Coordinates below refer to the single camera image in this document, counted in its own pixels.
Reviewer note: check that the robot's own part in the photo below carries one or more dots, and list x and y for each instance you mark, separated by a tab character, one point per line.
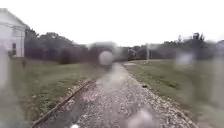
74	126

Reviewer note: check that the stone kerb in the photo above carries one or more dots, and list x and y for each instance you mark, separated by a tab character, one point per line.
61	103

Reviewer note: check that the row of dark trees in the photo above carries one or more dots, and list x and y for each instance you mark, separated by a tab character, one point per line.
56	48
170	50

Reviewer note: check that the pale pole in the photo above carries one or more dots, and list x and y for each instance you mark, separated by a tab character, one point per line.
147	52

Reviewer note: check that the grass verge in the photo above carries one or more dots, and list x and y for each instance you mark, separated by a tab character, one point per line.
173	78
46	83

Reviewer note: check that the wet grey asphalt path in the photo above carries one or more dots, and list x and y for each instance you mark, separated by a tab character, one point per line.
115	100

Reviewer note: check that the white building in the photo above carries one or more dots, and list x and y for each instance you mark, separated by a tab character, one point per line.
11	36

